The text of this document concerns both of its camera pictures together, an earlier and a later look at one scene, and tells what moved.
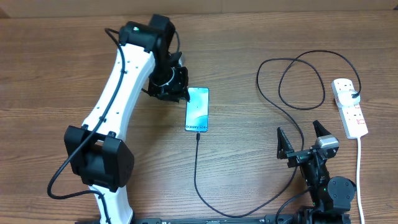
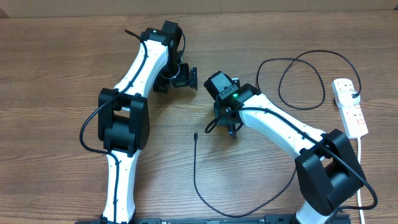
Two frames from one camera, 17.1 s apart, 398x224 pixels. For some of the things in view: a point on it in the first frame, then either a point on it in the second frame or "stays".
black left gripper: x=178 y=90 to x=183 y=78
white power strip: x=352 y=118 stays
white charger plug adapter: x=346 y=98 stays
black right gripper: x=285 y=152 to x=222 y=120
